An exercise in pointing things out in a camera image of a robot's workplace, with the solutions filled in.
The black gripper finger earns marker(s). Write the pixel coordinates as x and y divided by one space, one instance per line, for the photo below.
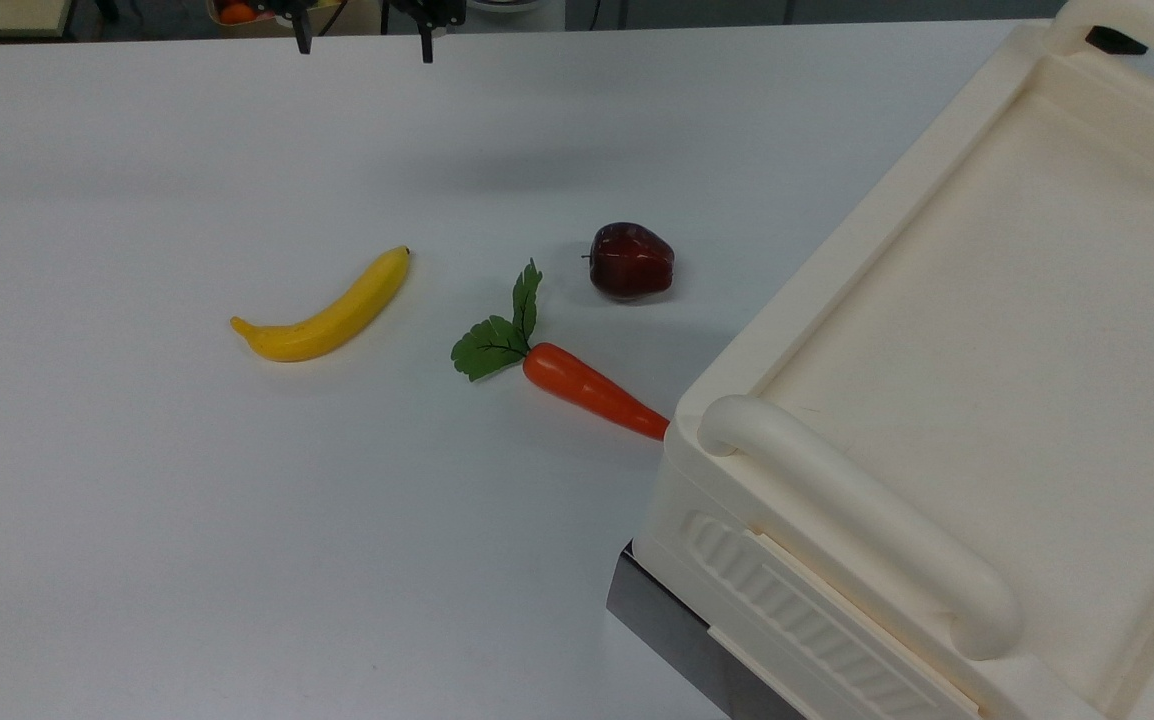
426 40
303 35

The small orange fruit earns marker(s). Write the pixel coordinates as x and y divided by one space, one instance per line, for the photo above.
237 13

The yellow toy banana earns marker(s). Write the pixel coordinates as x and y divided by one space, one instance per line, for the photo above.
337 315

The dark red toy apple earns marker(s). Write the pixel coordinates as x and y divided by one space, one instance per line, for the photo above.
629 262

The orange toy carrot green leaves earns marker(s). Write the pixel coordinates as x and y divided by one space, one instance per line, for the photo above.
587 388

